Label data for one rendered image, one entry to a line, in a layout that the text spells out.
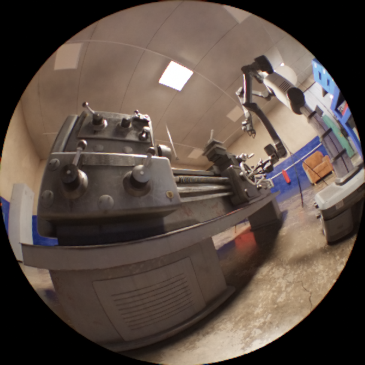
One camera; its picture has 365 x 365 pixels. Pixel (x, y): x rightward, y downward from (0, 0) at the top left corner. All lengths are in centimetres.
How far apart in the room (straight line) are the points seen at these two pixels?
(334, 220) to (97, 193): 105
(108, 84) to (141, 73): 76
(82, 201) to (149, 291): 38
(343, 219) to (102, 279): 109
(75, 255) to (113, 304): 23
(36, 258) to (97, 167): 36
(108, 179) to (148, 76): 279
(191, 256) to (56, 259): 50
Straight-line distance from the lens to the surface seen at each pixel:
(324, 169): 446
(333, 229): 85
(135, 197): 39
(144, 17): 302
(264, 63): 114
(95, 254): 36
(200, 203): 75
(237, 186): 92
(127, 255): 35
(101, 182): 40
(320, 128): 105
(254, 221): 230
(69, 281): 51
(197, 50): 317
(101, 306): 52
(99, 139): 71
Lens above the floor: 47
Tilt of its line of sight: 22 degrees up
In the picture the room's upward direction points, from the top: 18 degrees counter-clockwise
